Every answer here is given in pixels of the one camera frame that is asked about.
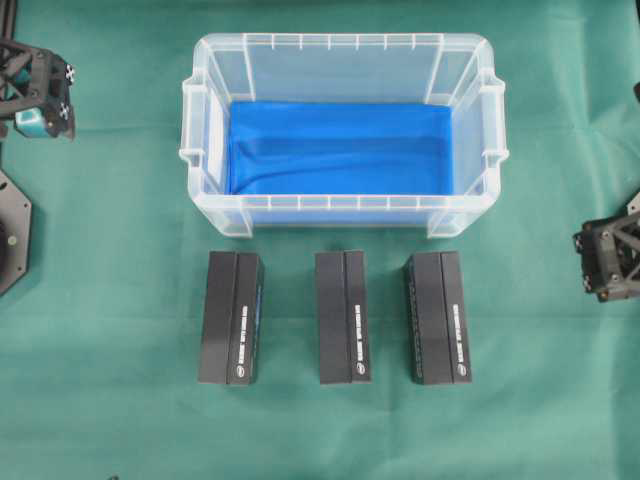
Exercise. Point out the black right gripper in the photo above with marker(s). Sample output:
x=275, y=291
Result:
x=609, y=251

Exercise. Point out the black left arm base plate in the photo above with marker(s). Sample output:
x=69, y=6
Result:
x=16, y=213

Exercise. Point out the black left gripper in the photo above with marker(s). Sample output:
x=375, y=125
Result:
x=35, y=91

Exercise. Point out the clear plastic storage case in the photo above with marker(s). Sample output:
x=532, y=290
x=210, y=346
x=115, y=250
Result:
x=440, y=69

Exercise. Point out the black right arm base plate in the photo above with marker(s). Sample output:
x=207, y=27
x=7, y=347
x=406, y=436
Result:
x=633, y=206

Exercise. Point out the blue cloth in case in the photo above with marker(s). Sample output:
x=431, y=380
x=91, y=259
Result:
x=286, y=148

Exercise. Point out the black camera box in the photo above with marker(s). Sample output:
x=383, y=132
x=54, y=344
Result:
x=438, y=330
x=342, y=315
x=231, y=320

